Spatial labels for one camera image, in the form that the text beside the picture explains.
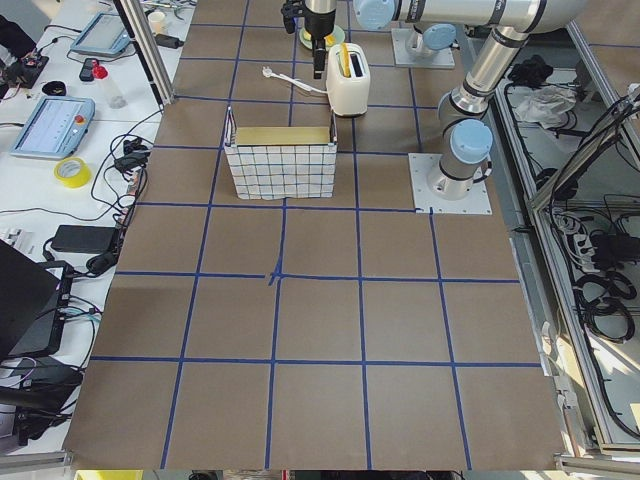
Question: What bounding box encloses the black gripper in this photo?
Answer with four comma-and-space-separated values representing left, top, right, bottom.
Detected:
304, 0, 335, 79

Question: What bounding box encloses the white two-slot toaster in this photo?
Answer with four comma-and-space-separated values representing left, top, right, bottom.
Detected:
326, 42, 371, 117

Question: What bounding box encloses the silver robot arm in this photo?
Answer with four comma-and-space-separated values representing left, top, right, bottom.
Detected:
427, 26, 529, 201
353, 1, 587, 90

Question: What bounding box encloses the yellow bread slice in toaster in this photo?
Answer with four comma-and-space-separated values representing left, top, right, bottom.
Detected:
340, 43, 351, 78

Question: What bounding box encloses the light green plate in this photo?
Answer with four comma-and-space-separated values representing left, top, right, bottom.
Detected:
297, 25, 346, 51

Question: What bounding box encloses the grid-patterned fabric basket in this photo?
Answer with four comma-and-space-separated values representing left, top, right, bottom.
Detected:
224, 108, 338, 200

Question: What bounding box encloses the white paper cup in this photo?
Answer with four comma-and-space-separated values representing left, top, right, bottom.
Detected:
147, 11, 167, 35

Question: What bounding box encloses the clear bottle red cap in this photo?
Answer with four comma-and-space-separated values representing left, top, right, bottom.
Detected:
92, 60, 127, 109

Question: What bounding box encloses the teach pendant tablet far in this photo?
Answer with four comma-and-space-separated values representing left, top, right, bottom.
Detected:
70, 12, 131, 58

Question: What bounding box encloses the teach pendant tablet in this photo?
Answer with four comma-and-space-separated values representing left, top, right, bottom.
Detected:
70, 12, 131, 58
9, 96, 95, 160

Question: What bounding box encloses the crumpled white cloth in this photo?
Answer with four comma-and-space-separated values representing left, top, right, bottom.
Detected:
514, 85, 577, 129

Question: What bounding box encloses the black small phone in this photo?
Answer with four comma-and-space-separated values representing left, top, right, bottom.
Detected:
79, 57, 99, 83

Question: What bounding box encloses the teach pendant tablet near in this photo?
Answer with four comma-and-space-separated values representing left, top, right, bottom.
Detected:
9, 96, 95, 160

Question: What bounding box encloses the yellow tape roll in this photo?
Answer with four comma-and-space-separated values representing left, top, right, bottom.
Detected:
54, 157, 91, 189

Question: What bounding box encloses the black power adapter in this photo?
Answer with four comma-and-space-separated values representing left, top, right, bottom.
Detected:
51, 225, 119, 254

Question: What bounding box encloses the black laptop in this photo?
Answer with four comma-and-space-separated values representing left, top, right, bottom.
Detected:
1, 242, 72, 360

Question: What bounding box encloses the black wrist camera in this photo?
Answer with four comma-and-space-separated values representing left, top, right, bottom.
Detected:
280, 0, 304, 34

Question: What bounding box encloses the white toaster power cable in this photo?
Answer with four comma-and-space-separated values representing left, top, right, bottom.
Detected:
261, 66, 330, 96

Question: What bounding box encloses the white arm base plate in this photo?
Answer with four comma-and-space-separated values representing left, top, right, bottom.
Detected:
408, 153, 492, 215
391, 23, 456, 69

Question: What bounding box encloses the aluminium frame post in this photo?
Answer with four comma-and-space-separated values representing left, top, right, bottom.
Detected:
113, 0, 174, 107

